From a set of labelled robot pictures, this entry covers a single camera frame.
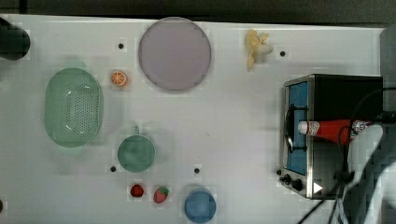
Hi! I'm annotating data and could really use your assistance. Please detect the red felt ketchup bottle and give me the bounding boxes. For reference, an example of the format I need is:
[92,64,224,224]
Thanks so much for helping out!
[298,119,373,145]

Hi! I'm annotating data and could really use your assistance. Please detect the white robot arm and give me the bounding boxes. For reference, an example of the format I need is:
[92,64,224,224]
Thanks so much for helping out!
[343,124,396,224]

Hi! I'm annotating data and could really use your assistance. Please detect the black toaster oven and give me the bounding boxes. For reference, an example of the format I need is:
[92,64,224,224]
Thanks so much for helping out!
[277,74,383,200]

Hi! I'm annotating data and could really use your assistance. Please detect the large lilac plate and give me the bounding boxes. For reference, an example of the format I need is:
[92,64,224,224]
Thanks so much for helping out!
[138,17,211,91]

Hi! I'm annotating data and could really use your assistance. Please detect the toy orange slice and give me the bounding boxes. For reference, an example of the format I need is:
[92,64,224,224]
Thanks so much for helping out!
[110,71,129,87]

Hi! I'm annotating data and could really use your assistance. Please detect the peeled toy banana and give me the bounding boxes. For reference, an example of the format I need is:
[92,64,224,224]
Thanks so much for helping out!
[245,29,274,71]

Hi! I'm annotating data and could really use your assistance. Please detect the toy strawberry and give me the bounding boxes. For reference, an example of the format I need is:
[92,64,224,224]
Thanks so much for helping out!
[153,186,169,204]

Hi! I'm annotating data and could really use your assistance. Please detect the blue cup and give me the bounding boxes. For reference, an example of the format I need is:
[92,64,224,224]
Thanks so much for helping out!
[183,188,217,224]

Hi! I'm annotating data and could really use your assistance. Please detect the small red toy fruit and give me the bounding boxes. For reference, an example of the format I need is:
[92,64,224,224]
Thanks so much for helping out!
[130,184,144,198]

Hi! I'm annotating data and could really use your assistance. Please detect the green perforated colander basket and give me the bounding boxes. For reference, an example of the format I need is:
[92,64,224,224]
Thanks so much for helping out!
[44,68,104,147]

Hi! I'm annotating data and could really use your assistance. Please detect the green cup with handle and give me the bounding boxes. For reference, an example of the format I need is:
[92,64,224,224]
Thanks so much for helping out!
[117,126,156,173]

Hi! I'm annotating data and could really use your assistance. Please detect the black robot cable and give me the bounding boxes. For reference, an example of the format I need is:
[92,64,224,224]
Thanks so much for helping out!
[297,87,396,224]

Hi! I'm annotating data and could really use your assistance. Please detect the black cylinder post upper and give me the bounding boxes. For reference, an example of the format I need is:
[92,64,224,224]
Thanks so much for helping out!
[0,18,31,61]

